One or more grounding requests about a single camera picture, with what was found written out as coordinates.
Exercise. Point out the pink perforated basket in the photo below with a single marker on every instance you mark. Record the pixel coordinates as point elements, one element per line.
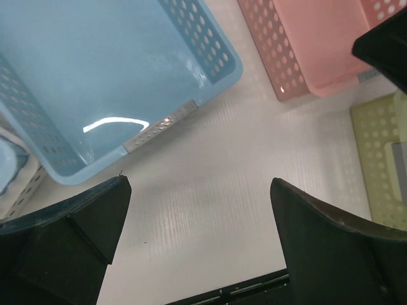
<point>306,45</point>

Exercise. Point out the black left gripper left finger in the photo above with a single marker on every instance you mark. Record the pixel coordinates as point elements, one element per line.
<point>59,254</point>

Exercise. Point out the black table front rail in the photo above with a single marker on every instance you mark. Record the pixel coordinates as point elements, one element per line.
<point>273,288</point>

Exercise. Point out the white perforated basket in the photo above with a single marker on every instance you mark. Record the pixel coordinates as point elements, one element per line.
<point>21,174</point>

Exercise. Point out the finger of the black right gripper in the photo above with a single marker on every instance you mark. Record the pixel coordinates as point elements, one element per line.
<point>384,48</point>

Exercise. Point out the large blue perforated basket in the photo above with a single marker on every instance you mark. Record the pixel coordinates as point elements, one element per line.
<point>85,83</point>

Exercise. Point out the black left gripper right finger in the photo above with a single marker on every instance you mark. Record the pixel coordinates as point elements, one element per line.
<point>335,257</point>

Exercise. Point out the yellow-green perforated basket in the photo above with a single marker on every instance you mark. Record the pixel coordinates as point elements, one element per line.
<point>376,129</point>

